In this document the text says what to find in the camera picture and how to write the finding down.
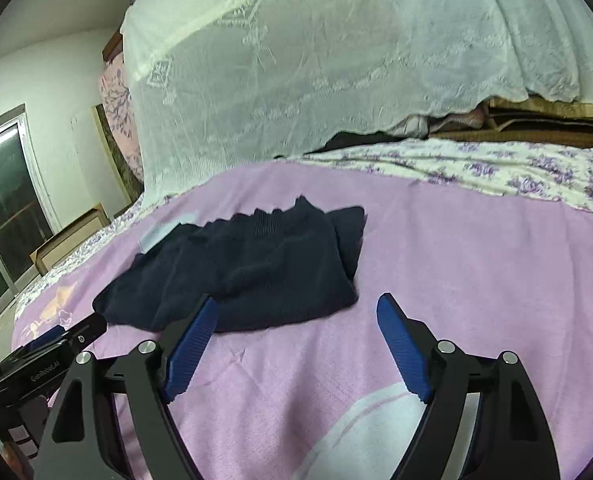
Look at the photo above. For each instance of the purple printed blanket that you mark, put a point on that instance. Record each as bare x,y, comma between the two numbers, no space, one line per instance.
476,285

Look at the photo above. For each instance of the sliding glass window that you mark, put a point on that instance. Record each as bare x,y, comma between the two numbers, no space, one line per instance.
6,200

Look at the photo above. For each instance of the white lace cover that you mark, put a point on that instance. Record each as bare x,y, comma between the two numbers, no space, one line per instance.
326,60

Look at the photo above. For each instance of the wooden picture frame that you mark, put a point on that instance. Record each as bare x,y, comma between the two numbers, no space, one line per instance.
66,245

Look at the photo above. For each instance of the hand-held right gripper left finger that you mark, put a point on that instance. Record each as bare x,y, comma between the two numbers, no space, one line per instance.
191,355

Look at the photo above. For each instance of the navy knit cardigan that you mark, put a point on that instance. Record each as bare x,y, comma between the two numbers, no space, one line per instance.
256,275

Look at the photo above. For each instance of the pink floral cloth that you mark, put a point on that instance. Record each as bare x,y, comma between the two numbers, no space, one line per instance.
119,110

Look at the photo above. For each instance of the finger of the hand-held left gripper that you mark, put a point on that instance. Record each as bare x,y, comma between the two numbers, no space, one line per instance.
89,330
46,335

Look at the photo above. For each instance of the brown striped blanket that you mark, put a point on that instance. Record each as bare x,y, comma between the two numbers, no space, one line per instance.
536,120

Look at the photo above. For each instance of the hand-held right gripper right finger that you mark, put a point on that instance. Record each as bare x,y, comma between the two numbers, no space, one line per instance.
404,355

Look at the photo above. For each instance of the floral bed sheet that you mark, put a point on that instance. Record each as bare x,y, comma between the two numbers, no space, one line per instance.
526,170

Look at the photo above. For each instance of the white pink cloth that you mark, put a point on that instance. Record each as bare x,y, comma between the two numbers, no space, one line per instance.
441,122

